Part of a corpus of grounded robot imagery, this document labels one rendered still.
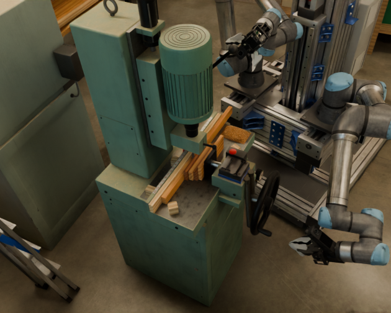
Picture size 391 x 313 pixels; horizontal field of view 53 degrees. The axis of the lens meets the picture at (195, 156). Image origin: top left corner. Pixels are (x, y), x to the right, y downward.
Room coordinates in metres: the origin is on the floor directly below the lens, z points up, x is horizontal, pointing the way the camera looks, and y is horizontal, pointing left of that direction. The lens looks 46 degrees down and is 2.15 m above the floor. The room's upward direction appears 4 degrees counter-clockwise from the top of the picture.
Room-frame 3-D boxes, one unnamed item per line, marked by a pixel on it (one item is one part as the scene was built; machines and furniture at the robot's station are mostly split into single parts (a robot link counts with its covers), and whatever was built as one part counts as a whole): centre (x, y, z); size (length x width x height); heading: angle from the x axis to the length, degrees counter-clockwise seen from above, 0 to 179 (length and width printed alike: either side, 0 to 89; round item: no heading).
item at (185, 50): (1.15, 0.01, 1.35); 0.18 x 0.18 x 0.31
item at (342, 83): (1.49, -0.71, 0.98); 0.13 x 0.12 x 0.14; 73
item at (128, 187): (1.22, 0.11, 0.76); 0.57 x 0.45 x 0.09; 58
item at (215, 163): (1.08, -0.09, 0.95); 0.09 x 0.07 x 0.09; 148
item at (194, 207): (1.09, -0.08, 0.87); 0.61 x 0.30 x 0.06; 148
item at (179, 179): (1.20, -0.02, 0.92); 0.62 x 0.02 x 0.04; 148
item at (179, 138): (1.16, 0.02, 1.03); 0.14 x 0.07 x 0.09; 58
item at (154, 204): (1.16, 0.03, 0.93); 0.60 x 0.02 x 0.05; 148
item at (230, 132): (1.31, -0.19, 0.91); 0.12 x 0.09 x 0.03; 58
